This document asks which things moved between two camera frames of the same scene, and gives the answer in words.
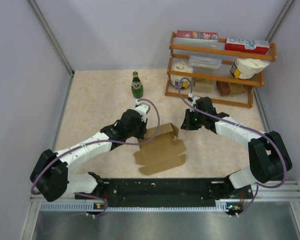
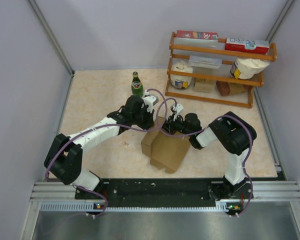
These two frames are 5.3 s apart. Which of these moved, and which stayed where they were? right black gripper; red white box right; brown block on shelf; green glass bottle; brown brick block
Moved: right black gripper
Stayed: red white box right; brown brick block; brown block on shelf; green glass bottle
